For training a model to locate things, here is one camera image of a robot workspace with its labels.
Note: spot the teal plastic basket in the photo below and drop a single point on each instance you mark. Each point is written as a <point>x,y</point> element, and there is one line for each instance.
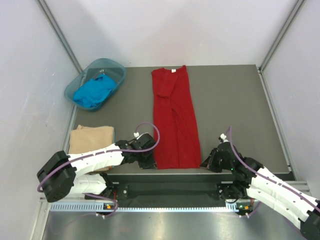
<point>110,68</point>

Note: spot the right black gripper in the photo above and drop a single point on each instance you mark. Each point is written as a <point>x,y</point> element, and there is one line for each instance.
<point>209,163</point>

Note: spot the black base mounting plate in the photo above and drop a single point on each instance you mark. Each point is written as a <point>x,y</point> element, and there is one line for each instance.
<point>172,190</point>

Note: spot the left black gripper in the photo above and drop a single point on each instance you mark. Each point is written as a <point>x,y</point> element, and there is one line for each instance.
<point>150,164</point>

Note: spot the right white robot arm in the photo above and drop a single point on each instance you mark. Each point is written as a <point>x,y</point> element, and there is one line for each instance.
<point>253,180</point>

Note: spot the folded tan t-shirt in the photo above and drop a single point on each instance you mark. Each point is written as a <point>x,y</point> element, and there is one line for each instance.
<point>85,139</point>

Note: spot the slotted cable duct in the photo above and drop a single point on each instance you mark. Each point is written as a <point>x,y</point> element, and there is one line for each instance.
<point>108,207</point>

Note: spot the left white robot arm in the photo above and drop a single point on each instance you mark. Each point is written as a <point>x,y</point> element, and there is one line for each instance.
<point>71,174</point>

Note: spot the red t-shirt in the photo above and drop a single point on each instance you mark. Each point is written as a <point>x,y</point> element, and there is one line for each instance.
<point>174,116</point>

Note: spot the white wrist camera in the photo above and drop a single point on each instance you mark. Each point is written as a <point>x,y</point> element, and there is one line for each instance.
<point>223,138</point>
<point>137,135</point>

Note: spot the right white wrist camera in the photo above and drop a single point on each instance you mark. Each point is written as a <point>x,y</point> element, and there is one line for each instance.
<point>223,138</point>

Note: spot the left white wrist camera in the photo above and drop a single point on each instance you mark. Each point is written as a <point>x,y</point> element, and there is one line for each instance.
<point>137,135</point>

